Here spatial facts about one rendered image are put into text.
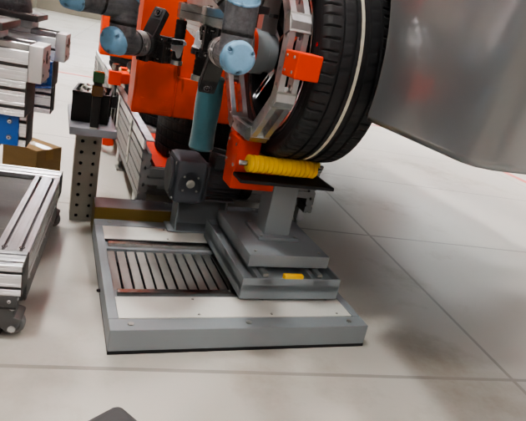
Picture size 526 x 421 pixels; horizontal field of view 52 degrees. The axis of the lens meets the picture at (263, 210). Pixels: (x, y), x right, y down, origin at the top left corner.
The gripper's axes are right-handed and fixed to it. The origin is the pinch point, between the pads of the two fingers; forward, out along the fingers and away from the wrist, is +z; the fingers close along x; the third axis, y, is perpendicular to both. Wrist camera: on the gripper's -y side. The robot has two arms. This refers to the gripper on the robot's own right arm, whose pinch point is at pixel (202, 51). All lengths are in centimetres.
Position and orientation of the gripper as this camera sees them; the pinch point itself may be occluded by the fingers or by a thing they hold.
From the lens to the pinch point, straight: 157.0
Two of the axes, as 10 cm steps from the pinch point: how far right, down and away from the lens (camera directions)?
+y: 2.0, -9.3, -3.2
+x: -9.2, -0.7, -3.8
